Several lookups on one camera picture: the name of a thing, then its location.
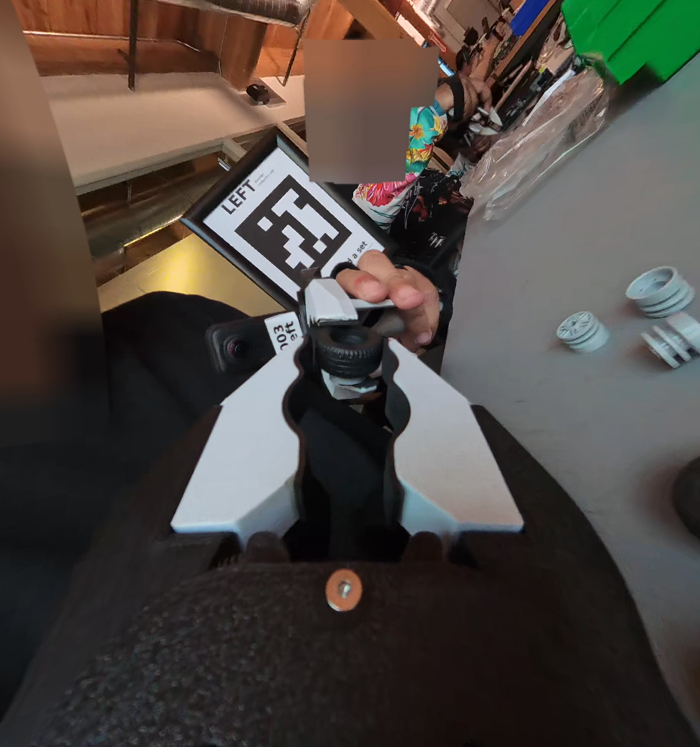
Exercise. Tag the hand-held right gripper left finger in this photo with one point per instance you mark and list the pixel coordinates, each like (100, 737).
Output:
(239, 455)

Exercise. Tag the person's left hand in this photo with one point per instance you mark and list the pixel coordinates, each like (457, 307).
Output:
(402, 292)

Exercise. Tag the small black device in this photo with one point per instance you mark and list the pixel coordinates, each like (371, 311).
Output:
(262, 93)

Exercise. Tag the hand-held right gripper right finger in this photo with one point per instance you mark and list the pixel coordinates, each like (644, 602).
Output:
(455, 461)

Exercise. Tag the blue crate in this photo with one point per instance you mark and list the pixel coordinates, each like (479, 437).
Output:
(534, 16)

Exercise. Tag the clear plastic bag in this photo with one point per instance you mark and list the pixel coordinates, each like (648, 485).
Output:
(531, 146)

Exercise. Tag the grey toy wheel rim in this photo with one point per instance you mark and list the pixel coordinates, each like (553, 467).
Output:
(353, 386)
(679, 341)
(659, 292)
(583, 332)

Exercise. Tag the small black toy tyre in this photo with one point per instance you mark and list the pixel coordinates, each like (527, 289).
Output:
(350, 353)

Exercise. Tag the green plastic box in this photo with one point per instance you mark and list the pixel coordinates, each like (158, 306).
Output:
(641, 35)

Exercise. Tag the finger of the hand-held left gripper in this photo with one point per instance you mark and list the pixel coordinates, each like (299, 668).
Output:
(379, 303)
(329, 303)

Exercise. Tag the white counter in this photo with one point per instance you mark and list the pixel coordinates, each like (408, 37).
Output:
(151, 128)

